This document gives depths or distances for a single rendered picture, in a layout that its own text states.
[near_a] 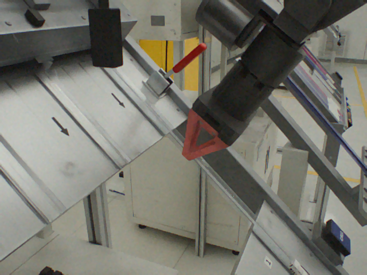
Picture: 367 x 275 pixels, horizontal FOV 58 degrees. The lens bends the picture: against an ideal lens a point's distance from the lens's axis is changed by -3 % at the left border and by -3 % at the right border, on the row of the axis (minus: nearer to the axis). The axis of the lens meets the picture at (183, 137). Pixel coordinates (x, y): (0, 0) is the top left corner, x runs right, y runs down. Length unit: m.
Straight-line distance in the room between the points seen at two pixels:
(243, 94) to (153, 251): 1.43
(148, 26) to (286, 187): 0.88
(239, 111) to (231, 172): 0.17
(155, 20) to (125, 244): 1.10
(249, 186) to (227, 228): 1.06
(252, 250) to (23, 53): 0.36
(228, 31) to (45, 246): 0.66
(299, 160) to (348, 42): 7.14
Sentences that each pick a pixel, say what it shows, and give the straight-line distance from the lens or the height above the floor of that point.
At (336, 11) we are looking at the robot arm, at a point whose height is 1.14.
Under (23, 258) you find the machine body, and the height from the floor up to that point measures 0.62.
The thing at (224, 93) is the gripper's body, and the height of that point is 1.04.
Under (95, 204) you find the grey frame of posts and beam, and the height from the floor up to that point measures 0.73.
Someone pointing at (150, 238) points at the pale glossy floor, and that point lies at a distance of 1.83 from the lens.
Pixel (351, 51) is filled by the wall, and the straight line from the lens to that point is 7.95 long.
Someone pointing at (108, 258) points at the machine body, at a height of 0.62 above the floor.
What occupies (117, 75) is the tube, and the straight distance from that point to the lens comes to 0.49.
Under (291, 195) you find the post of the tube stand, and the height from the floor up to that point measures 0.70.
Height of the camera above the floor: 1.14
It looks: 22 degrees down
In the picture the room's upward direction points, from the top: straight up
